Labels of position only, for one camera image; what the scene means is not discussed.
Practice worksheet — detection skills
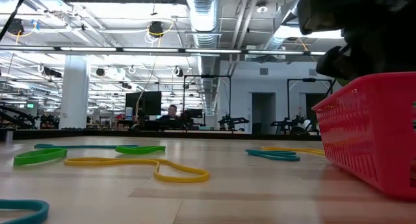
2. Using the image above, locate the person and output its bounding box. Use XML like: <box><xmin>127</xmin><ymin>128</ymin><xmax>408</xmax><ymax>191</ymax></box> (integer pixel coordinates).
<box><xmin>158</xmin><ymin>104</ymin><xmax>183</xmax><ymax>129</ymax></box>

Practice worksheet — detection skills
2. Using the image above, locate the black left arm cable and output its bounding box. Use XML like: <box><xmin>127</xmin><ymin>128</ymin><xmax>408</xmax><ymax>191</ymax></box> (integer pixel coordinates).
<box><xmin>0</xmin><ymin>0</ymin><xmax>29</xmax><ymax>42</ymax></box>

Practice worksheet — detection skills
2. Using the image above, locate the white pillar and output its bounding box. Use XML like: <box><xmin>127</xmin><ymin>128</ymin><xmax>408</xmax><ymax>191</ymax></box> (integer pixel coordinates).
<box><xmin>59</xmin><ymin>55</ymin><xmax>91</xmax><ymax>130</ymax></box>

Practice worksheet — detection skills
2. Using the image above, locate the yellow rubber band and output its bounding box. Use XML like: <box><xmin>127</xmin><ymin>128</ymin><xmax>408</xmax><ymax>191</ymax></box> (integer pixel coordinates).
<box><xmin>261</xmin><ymin>146</ymin><xmax>326</xmax><ymax>157</ymax></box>
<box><xmin>64</xmin><ymin>156</ymin><xmax>211</xmax><ymax>184</ymax></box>

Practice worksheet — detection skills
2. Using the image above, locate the black ceiling cable reel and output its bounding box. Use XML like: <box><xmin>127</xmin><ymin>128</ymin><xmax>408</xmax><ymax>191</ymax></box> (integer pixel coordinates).
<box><xmin>6</xmin><ymin>18</ymin><xmax>25</xmax><ymax>36</ymax></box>
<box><xmin>148</xmin><ymin>21</ymin><xmax>165</xmax><ymax>38</ymax></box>

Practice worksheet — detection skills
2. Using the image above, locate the black frame stand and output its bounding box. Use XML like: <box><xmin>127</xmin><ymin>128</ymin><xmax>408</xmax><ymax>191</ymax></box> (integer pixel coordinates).
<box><xmin>183</xmin><ymin>74</ymin><xmax>232</xmax><ymax>131</ymax></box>
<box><xmin>287</xmin><ymin>77</ymin><xmax>334</xmax><ymax>134</ymax></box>

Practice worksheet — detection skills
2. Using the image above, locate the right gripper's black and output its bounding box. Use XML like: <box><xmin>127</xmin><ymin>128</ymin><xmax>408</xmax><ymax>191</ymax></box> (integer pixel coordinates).
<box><xmin>297</xmin><ymin>0</ymin><xmax>416</xmax><ymax>81</ymax></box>

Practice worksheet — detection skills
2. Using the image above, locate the silver ventilation duct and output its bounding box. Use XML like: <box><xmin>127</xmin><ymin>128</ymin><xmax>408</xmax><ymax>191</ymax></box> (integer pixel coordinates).
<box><xmin>187</xmin><ymin>0</ymin><xmax>222</xmax><ymax>95</ymax></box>

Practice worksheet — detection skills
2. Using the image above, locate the black monitor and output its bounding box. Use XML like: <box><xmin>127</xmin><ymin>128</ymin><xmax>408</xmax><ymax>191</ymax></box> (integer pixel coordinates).
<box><xmin>125</xmin><ymin>91</ymin><xmax>163</xmax><ymax>117</ymax></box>

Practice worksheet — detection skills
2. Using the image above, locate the teal rubber band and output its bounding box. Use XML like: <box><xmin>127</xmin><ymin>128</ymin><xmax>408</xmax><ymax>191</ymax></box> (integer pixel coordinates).
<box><xmin>245</xmin><ymin>149</ymin><xmax>301</xmax><ymax>162</ymax></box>
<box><xmin>0</xmin><ymin>199</ymin><xmax>50</xmax><ymax>224</ymax></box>
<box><xmin>34</xmin><ymin>143</ymin><xmax>140</xmax><ymax>150</ymax></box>

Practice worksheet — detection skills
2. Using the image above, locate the long LED light bar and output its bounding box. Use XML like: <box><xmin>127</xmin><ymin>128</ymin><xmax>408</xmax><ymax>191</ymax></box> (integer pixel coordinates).
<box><xmin>0</xmin><ymin>45</ymin><xmax>328</xmax><ymax>56</ymax></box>

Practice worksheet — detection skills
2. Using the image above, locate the red plastic basket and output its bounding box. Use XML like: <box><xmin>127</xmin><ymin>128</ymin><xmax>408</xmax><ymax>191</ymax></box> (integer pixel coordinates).
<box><xmin>311</xmin><ymin>71</ymin><xmax>416</xmax><ymax>201</ymax></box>

